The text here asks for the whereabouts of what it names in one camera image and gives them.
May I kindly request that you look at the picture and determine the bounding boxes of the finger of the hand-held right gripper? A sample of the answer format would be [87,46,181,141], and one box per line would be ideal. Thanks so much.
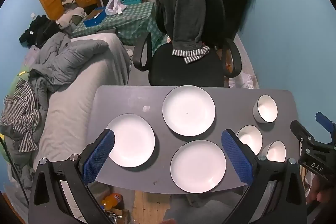
[290,120,316,145]
[315,111,336,144]

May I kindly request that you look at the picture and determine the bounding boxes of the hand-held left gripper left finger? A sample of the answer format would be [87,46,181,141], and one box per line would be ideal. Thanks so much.
[28,128,116,224]

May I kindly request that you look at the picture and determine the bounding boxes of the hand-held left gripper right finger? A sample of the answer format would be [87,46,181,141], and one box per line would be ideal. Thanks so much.
[221,129,308,224]

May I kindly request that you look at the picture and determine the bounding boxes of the white bowl black rim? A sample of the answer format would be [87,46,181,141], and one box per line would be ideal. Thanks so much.
[253,95,278,124]
[236,125,263,156]
[260,140,287,163]

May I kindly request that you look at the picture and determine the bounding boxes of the white plate black rim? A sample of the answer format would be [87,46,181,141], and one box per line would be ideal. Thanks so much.
[106,114,156,168]
[170,140,227,193]
[162,85,216,137]

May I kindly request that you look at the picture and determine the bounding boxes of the person's right hand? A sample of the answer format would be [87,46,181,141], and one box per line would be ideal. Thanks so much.
[307,176,332,205]

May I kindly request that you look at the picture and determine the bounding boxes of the orange drink bottle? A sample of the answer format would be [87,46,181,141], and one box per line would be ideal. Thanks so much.
[101,193,124,210]

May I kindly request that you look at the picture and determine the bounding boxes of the bed with grey sheet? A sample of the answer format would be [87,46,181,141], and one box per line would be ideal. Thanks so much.
[31,33,132,224]

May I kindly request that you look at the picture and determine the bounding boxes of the person's grey trousers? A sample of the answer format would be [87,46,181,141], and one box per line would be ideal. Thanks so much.
[169,189,247,224]

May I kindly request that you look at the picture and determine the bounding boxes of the white tied plastic bag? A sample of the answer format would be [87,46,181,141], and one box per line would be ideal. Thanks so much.
[229,73,260,89]

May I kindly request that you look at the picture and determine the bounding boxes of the striped shirt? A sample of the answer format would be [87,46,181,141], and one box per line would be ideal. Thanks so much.
[0,80,41,152]

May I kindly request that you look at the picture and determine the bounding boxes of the orange packaging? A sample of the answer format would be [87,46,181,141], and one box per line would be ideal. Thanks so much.
[224,49,234,75]

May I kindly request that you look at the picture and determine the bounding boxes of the black office chair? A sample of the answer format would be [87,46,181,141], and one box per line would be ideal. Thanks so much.
[133,0,242,88]

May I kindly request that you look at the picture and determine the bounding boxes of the grey duvet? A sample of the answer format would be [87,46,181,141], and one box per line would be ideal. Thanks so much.
[28,33,110,93]

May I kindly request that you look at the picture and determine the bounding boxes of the green cushion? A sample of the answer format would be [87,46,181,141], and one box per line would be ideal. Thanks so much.
[8,67,30,98]

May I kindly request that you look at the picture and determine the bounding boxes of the blue cardboard box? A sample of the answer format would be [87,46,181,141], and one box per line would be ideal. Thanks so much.
[83,7,107,28]

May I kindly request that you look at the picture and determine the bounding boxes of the green checked tablecloth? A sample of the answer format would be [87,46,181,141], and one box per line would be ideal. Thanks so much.
[71,1,168,56]

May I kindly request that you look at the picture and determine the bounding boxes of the black clothes pile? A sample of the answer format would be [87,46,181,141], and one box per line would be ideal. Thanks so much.
[19,15,62,48]

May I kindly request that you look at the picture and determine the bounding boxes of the beige clothes pile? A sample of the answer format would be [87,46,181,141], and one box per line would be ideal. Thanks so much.
[56,7,87,29]

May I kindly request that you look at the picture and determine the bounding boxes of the dark grey garment striped hem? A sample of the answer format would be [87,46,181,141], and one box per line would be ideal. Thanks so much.
[155,0,210,64]

